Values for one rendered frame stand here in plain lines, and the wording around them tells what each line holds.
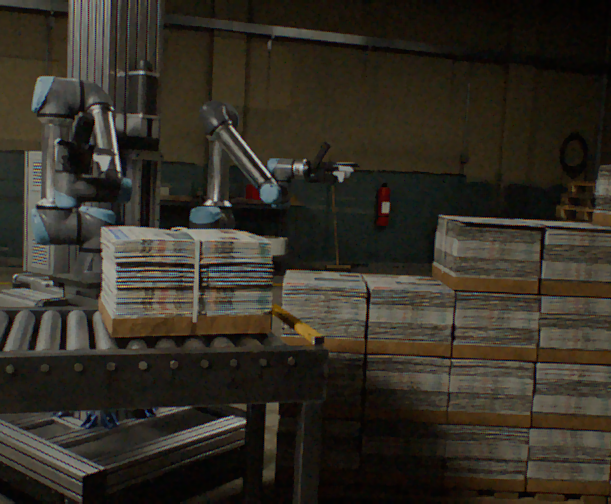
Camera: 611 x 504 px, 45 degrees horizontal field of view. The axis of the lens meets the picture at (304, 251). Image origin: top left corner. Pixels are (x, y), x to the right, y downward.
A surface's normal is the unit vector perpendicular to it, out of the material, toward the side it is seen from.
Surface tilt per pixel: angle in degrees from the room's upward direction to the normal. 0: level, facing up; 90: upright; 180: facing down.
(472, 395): 90
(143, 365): 90
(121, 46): 90
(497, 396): 90
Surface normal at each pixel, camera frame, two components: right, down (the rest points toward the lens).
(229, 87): 0.30, 0.11
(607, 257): 0.03, 0.10
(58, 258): 0.78, 0.11
